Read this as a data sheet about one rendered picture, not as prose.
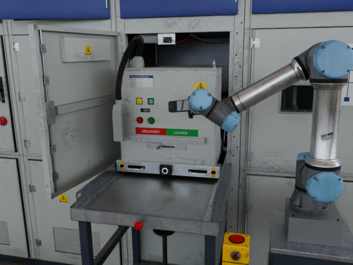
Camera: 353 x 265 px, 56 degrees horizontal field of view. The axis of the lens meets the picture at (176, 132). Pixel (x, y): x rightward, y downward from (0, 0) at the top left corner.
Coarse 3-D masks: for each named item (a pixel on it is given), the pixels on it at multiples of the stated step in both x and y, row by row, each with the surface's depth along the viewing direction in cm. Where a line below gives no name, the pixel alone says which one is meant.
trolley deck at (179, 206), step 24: (120, 192) 153; (144, 192) 152; (168, 192) 152; (192, 192) 152; (72, 216) 139; (96, 216) 136; (120, 216) 134; (144, 216) 131; (168, 216) 130; (192, 216) 130; (216, 216) 130
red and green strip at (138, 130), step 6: (138, 132) 169; (144, 132) 168; (150, 132) 167; (156, 132) 166; (162, 132) 166; (168, 132) 165; (174, 132) 164; (180, 132) 164; (186, 132) 163; (192, 132) 162
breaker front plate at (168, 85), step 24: (144, 72) 161; (168, 72) 158; (192, 72) 156; (144, 96) 164; (168, 96) 161; (144, 120) 166; (168, 120) 164; (192, 120) 161; (144, 144) 169; (192, 144) 164
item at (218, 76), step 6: (216, 72) 153; (216, 78) 154; (216, 84) 154; (216, 90) 156; (216, 96) 157; (216, 126) 162; (216, 132) 163; (216, 138) 165; (222, 138) 195; (216, 144) 166; (222, 144) 194; (216, 150) 167; (216, 156) 168; (216, 162) 169
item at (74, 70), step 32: (32, 32) 132; (64, 32) 151; (96, 32) 167; (32, 64) 135; (64, 64) 152; (96, 64) 174; (64, 96) 154; (96, 96) 176; (64, 128) 156; (96, 128) 178; (64, 160) 157; (96, 160) 181
